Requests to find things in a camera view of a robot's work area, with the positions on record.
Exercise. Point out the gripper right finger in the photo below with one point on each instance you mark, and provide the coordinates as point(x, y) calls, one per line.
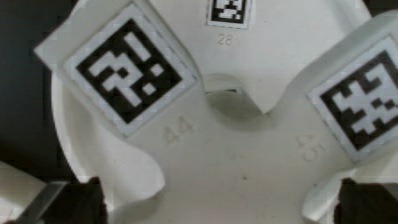
point(367, 203)

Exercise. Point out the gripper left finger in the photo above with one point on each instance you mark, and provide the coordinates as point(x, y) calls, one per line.
point(69, 204)

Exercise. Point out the white round table top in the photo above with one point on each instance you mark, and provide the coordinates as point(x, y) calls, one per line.
point(278, 40)

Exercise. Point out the white cross-shaped table base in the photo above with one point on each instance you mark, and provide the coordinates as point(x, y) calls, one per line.
point(237, 160)

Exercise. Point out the white cylindrical table leg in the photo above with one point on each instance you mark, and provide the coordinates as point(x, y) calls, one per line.
point(228, 97)

